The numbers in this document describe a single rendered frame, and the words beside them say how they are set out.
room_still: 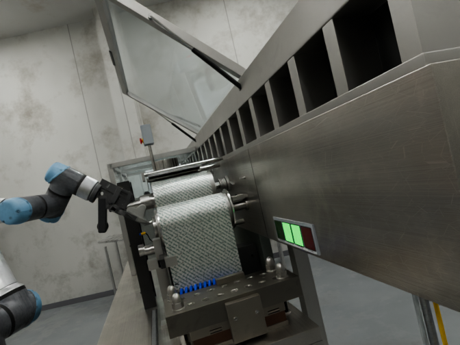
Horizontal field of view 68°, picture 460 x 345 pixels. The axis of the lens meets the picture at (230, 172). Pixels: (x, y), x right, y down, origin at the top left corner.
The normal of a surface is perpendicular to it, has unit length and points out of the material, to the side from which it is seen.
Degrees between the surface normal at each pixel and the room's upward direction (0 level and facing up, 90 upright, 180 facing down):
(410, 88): 90
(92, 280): 90
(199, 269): 90
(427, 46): 90
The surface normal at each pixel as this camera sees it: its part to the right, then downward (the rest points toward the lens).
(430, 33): 0.22, -0.06
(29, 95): 0.00, -0.01
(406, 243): -0.95, 0.21
